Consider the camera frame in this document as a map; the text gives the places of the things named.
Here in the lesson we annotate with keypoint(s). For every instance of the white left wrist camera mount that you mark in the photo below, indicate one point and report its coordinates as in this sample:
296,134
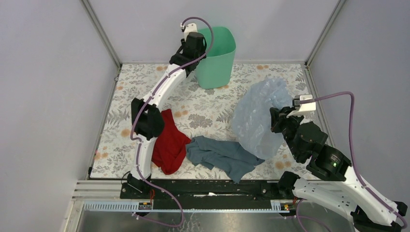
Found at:
188,28

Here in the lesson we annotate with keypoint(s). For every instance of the light blue plastic trash bag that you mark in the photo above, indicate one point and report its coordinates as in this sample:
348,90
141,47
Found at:
251,122

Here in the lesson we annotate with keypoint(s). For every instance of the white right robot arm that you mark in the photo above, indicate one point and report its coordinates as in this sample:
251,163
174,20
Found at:
307,144

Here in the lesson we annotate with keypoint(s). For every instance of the red cloth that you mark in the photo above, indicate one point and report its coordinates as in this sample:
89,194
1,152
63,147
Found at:
170,147

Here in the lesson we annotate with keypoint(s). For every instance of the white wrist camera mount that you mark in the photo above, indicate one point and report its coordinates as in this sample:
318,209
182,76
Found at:
301,109
188,28

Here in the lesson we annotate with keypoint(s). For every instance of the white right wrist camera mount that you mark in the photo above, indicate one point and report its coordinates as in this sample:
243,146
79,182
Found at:
301,109

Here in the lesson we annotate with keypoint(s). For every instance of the green plastic trash bin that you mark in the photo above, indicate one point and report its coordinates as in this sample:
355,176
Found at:
214,71

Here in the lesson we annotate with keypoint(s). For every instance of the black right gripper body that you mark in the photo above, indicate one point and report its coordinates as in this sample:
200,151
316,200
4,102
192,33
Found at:
284,124

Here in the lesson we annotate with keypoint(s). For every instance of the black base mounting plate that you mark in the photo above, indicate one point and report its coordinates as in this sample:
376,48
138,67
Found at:
206,190

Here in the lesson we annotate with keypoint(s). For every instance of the white slotted cable duct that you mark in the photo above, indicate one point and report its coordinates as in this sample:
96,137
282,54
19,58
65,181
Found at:
190,207

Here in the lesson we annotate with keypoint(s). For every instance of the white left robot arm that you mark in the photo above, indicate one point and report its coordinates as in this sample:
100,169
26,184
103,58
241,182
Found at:
148,122

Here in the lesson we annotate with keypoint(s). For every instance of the grey-blue cloth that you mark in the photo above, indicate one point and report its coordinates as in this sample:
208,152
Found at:
228,156

